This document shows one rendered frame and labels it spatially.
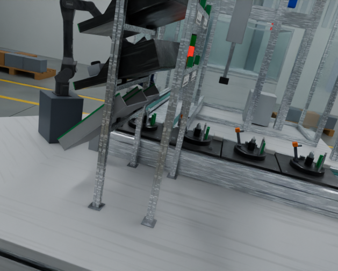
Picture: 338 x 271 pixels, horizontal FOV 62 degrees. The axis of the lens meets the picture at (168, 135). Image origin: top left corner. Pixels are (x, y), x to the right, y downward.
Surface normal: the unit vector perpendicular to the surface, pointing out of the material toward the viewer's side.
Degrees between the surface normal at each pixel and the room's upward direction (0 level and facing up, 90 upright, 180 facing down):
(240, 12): 90
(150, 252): 0
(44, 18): 90
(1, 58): 90
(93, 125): 90
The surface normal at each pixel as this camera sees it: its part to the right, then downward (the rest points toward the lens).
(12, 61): -0.03, 0.33
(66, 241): 0.19, -0.93
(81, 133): -0.39, 0.24
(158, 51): 0.90, -0.12
